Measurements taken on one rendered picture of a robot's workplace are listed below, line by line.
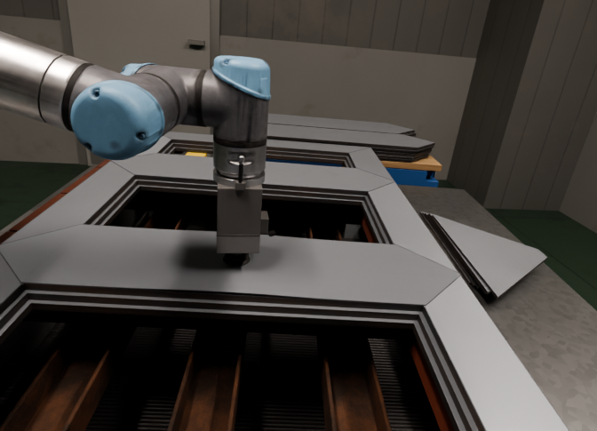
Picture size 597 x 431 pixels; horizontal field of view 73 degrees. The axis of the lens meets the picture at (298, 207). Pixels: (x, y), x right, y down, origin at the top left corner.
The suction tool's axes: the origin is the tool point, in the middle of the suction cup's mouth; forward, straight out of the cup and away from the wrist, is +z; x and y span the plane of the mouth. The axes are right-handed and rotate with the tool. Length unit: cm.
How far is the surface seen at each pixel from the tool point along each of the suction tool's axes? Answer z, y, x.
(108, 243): -0.9, 5.9, 20.7
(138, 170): -0.9, 42.2, 22.6
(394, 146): -1, 75, -57
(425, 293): -1.0, -10.2, -28.1
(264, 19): -40, 288, -28
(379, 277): -1.0, -5.7, -22.3
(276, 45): -22, 287, -39
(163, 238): -1.0, 7.3, 12.3
